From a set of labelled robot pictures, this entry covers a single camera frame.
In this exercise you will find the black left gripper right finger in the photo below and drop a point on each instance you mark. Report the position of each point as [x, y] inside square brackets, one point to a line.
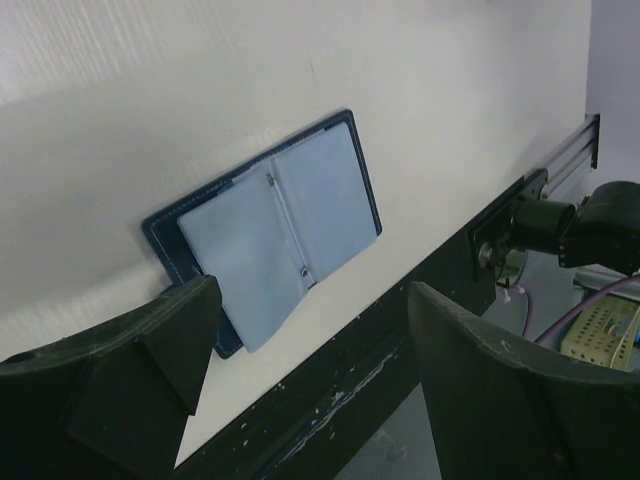
[502, 407]

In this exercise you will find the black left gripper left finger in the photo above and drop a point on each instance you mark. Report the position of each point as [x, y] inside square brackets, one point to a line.
[112, 401]

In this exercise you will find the blue leather card holder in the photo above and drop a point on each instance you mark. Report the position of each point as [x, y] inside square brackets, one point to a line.
[272, 228]

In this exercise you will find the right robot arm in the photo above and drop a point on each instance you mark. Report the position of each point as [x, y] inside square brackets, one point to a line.
[603, 230]

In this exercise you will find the aluminium front rail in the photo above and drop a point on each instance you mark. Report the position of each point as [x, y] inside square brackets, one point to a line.
[575, 154]

